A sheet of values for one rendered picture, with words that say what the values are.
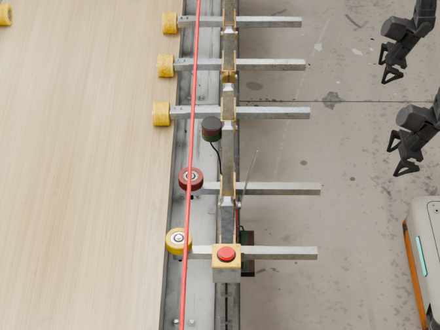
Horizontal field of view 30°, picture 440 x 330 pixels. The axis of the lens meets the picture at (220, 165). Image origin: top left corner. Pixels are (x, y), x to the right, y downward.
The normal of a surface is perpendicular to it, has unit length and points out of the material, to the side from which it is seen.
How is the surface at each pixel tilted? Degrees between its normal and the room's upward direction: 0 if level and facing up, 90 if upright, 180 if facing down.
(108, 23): 0
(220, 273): 90
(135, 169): 0
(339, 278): 0
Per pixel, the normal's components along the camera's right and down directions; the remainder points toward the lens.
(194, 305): 0.00, -0.69
